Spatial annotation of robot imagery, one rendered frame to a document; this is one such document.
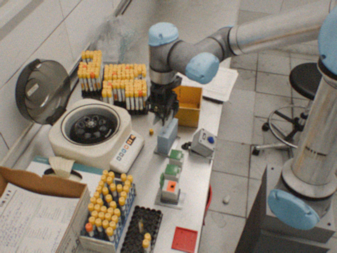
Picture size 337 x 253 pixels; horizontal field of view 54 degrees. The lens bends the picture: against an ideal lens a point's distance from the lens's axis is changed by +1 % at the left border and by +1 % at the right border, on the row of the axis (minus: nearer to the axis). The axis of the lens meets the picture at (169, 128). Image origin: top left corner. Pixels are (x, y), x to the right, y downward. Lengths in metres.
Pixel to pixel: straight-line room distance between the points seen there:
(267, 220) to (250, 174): 1.27
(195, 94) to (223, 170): 1.02
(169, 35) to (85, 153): 0.47
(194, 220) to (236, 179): 1.22
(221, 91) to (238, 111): 1.25
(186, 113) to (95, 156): 0.38
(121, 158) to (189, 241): 0.35
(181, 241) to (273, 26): 0.63
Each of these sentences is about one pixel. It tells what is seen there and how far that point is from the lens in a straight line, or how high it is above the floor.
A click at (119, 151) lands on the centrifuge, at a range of 1.13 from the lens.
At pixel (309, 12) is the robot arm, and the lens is 0.75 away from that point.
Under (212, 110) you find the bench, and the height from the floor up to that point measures 0.88.
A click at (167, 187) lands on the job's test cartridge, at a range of 1.01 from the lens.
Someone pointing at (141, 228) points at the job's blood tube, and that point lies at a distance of 0.97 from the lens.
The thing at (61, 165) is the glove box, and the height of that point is 0.97.
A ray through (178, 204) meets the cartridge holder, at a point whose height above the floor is 0.89.
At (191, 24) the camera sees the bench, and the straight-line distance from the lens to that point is 1.91.
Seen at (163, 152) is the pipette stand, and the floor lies 0.89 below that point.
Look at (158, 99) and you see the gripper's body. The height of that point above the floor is 1.18.
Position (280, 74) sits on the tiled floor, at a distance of 3.16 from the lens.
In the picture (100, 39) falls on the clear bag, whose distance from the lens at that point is 1.53.
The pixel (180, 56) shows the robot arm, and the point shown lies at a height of 1.35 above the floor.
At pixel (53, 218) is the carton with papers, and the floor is 0.94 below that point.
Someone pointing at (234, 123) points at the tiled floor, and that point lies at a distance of 2.57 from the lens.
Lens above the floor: 1.80
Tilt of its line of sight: 47 degrees down
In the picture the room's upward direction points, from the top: 2 degrees clockwise
